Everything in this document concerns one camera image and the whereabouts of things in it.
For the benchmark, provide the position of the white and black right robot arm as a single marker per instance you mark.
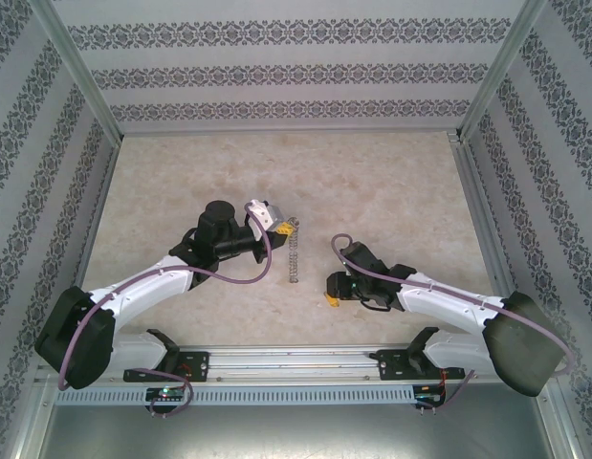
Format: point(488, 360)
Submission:
point(448, 301)

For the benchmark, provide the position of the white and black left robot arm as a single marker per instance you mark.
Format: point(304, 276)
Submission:
point(147, 287)

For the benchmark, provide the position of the right circuit board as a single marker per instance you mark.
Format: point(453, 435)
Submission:
point(429, 396)

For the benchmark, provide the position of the circuit board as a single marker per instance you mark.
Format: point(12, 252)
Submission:
point(166, 393)
point(429, 396)

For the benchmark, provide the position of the grey metal sheet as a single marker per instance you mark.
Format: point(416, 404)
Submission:
point(295, 435)

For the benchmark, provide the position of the left circuit board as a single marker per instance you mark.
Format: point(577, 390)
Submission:
point(166, 393)

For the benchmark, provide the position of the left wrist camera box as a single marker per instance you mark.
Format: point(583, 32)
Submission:
point(269, 215)

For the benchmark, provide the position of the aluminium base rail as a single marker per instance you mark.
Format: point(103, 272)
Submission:
point(295, 363)

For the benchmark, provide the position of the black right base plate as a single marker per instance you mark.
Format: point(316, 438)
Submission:
point(393, 365)

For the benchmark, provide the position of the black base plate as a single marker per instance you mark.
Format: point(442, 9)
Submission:
point(393, 365)
point(195, 365)

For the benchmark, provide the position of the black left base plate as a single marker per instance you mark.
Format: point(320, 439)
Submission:
point(195, 365)

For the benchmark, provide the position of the aluminium frame post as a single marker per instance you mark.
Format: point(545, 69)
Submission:
point(501, 72)
point(80, 72)

